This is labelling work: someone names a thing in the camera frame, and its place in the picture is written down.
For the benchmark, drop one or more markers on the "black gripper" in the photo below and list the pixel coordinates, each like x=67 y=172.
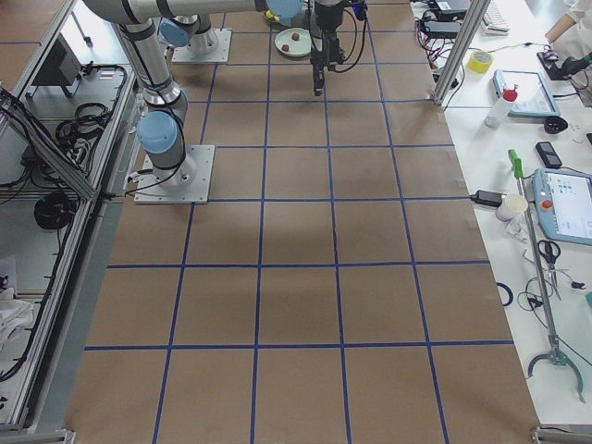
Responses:
x=326 y=18

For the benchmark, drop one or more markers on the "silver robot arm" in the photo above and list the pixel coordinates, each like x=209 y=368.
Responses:
x=133 y=22

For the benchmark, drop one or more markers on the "light green plate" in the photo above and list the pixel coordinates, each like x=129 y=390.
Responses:
x=297 y=49

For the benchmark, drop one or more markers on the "yellow banana bunch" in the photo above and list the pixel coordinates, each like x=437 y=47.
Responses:
x=270 y=16

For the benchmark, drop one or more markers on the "black power brick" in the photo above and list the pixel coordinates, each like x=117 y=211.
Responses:
x=441 y=30

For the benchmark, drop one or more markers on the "yellow tape roll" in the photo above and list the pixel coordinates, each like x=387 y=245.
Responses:
x=480 y=61

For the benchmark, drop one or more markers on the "clear plastic bottle red cap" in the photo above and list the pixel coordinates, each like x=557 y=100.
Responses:
x=501 y=108

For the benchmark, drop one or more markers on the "far teach pendant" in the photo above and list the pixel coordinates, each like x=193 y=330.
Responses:
x=534 y=100

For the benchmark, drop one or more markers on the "teach pendant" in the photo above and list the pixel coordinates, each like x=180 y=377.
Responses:
x=534 y=100
x=563 y=204

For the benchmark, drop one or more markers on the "black phone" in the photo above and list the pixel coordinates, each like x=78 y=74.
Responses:
x=548 y=155

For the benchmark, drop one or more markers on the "near teach pendant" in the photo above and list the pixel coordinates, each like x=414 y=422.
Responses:
x=563 y=204

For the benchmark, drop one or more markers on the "scissors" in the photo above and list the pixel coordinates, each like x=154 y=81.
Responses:
x=550 y=251

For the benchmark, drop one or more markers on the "reacher grabber tool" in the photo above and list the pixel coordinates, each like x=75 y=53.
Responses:
x=555 y=356

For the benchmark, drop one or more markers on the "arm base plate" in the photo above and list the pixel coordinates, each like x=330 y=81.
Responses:
x=191 y=184
x=209 y=47

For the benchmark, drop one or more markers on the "aluminium frame post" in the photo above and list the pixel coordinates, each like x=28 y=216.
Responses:
x=471 y=23

